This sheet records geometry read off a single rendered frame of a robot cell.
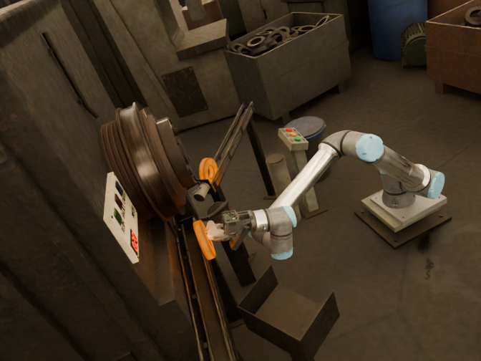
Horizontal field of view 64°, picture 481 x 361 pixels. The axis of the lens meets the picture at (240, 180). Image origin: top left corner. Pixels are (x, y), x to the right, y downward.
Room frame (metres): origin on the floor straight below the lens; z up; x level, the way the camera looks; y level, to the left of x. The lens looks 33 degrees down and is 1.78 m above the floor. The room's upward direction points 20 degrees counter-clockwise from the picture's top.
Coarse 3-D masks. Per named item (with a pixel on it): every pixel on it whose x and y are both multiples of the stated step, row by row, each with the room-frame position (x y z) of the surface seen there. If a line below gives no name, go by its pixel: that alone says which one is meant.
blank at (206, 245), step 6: (198, 222) 1.18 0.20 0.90; (198, 228) 1.14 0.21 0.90; (204, 228) 1.18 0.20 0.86; (198, 234) 1.12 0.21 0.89; (204, 234) 1.11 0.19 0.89; (198, 240) 1.10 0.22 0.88; (204, 240) 1.10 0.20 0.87; (210, 240) 1.20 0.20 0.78; (204, 246) 1.09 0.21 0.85; (210, 246) 1.10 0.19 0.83; (204, 252) 1.08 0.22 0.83; (210, 252) 1.08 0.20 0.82; (210, 258) 1.09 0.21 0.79
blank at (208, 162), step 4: (204, 160) 1.83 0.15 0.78; (208, 160) 1.84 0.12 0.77; (212, 160) 1.87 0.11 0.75; (200, 164) 1.82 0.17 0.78; (204, 164) 1.80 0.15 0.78; (208, 164) 1.83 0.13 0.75; (212, 164) 1.86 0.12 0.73; (216, 164) 1.89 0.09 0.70; (200, 168) 1.80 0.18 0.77; (204, 168) 1.79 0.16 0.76; (212, 168) 1.86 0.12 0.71; (216, 168) 1.88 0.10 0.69; (200, 172) 1.78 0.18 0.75; (204, 172) 1.78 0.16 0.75; (212, 172) 1.86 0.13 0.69; (200, 176) 1.78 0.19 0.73; (204, 176) 1.77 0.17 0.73; (208, 176) 1.79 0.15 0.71; (212, 176) 1.83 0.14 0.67; (216, 176) 1.85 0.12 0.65
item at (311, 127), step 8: (296, 120) 2.57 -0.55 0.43; (304, 120) 2.52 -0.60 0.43; (312, 120) 2.48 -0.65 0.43; (320, 120) 2.44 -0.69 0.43; (296, 128) 2.45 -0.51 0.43; (304, 128) 2.41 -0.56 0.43; (312, 128) 2.37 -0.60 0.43; (320, 128) 2.33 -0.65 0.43; (304, 136) 2.31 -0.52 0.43; (312, 136) 2.29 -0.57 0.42; (320, 136) 2.35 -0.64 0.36; (312, 144) 2.32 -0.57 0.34; (312, 152) 2.32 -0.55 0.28; (328, 168) 2.36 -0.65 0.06
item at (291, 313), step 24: (264, 288) 0.97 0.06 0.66; (240, 312) 0.88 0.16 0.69; (264, 312) 0.91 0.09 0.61; (288, 312) 0.88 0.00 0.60; (312, 312) 0.85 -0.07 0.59; (336, 312) 0.80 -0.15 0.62; (264, 336) 0.82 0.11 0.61; (288, 336) 0.72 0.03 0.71; (312, 336) 0.72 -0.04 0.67; (312, 360) 0.86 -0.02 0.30
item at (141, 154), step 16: (128, 112) 1.34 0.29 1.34; (128, 128) 1.26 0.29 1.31; (128, 144) 1.21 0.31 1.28; (144, 144) 1.18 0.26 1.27; (144, 160) 1.16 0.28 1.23; (144, 176) 1.14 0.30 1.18; (160, 176) 1.13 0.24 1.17; (160, 192) 1.13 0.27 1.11; (160, 208) 1.15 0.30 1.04; (176, 208) 1.15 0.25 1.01
